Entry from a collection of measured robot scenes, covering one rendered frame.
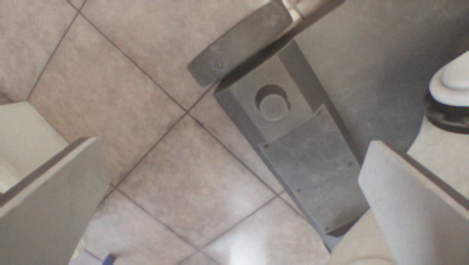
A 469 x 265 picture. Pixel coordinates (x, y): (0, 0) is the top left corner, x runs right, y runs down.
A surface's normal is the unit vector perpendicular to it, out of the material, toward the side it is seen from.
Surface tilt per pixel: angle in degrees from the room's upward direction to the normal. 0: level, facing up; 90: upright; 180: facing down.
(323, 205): 0
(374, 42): 0
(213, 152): 0
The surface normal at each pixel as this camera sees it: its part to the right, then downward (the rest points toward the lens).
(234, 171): -0.06, 0.39
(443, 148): -0.59, -0.76
